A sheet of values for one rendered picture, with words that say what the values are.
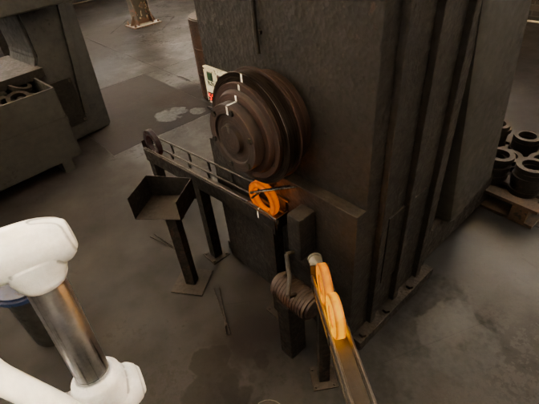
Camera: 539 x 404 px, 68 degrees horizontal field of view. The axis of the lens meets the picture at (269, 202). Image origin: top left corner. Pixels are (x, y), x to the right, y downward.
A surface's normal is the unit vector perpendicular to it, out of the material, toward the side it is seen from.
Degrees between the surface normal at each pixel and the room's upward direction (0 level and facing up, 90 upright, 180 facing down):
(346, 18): 90
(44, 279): 89
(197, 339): 0
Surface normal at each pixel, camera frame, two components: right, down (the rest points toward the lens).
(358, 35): -0.73, 0.47
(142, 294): -0.08, -0.78
